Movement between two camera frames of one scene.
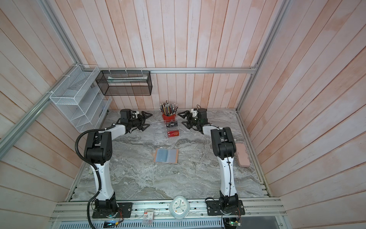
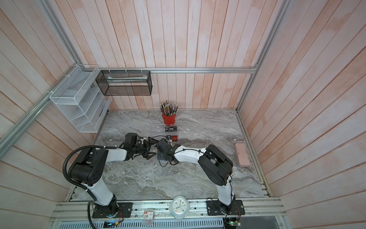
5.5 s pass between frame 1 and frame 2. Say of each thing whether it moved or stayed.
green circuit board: stayed
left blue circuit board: stayed
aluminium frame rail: stayed
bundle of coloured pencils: stayed
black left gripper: moved
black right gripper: moved
